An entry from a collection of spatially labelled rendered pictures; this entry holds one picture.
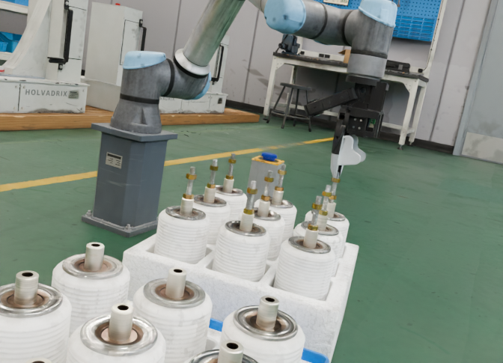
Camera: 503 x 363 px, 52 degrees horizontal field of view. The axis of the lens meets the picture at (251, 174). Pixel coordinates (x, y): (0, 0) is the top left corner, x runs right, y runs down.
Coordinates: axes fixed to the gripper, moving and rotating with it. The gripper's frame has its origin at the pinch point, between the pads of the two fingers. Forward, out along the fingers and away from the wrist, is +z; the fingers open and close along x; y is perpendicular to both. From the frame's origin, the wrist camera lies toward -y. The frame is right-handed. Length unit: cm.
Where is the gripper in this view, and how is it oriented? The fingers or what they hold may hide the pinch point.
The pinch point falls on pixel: (334, 169)
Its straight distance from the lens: 111.6
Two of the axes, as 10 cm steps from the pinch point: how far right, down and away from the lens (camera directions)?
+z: -1.7, 9.7, 2.0
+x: 3.9, -1.2, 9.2
